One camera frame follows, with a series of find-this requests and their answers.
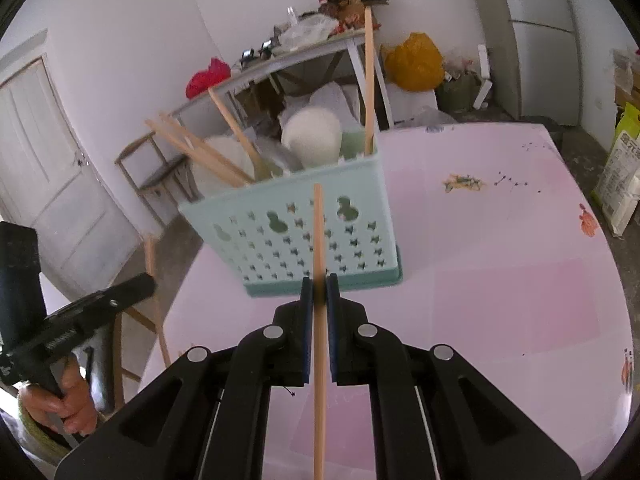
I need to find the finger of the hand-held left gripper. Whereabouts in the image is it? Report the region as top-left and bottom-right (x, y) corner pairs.
(45, 272), (157, 347)

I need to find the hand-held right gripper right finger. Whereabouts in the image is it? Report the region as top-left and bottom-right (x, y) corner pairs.
(326, 273), (583, 480)

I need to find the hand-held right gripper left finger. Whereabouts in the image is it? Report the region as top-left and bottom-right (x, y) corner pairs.
(55, 276), (315, 480)

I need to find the teal plastic utensil holder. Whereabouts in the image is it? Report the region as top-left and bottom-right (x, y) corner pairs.
(177, 130), (403, 298)

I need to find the wooden chopstick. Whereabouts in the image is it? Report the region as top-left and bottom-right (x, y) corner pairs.
(312, 183), (329, 480)

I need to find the metal spoon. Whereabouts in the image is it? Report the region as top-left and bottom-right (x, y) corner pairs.
(257, 140), (303, 178)

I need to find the white plastic spoon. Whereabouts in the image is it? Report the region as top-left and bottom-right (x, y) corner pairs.
(280, 107), (344, 166)

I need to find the pile of wooden chopsticks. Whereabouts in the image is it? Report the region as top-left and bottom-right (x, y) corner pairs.
(144, 7), (377, 188)

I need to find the person's left hand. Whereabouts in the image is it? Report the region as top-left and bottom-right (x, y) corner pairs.
(20, 351), (99, 436)

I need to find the white door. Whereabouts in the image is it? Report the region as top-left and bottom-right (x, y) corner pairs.
(0, 57), (141, 281)

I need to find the wooden chair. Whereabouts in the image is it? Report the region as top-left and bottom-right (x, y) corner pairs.
(115, 132), (201, 226)

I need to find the red plastic bag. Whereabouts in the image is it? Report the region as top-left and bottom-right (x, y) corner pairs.
(186, 57), (232, 100)

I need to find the olive green bag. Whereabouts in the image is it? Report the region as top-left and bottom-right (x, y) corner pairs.
(437, 72), (483, 111)

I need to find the white desk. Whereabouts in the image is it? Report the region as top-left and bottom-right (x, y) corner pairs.
(165, 30), (392, 131)

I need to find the yellow plastic bag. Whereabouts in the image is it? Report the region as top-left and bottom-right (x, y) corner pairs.
(382, 32), (446, 92)

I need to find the white leaning panel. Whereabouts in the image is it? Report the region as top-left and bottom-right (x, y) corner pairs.
(475, 45), (494, 109)

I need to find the white plastic bag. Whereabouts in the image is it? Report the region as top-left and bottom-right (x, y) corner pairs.
(279, 15), (338, 51)

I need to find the white rice bag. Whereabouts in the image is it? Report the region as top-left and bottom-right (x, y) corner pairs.
(592, 102), (640, 236)

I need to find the silver refrigerator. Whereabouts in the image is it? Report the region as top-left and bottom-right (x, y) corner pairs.
(492, 0), (584, 126)

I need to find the large cardboard box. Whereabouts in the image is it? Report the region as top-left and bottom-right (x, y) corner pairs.
(612, 50), (640, 107)

